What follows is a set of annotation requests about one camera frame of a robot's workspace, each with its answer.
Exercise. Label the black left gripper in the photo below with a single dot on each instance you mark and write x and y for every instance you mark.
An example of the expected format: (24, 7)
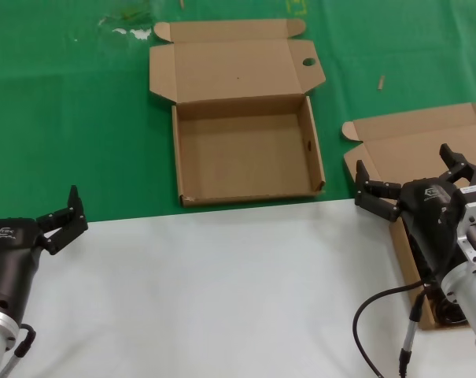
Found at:
(13, 256)

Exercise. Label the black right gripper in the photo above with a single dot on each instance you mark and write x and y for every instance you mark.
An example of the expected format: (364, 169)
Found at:
(430, 220)

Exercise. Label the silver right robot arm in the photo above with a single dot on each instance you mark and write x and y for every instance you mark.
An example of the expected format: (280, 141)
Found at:
(473, 307)

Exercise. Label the cardboard box holding black parts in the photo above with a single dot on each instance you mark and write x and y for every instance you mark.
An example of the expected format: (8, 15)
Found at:
(410, 134)

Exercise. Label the cardboard box with round hole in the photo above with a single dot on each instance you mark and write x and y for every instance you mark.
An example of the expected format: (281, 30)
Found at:
(241, 157)

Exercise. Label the green table mat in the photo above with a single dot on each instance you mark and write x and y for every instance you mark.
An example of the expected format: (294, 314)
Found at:
(64, 118)

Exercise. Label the short wooden stick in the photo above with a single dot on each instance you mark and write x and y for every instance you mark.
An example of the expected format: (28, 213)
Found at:
(381, 83)

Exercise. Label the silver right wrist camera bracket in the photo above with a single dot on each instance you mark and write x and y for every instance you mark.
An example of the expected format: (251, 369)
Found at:
(473, 214)

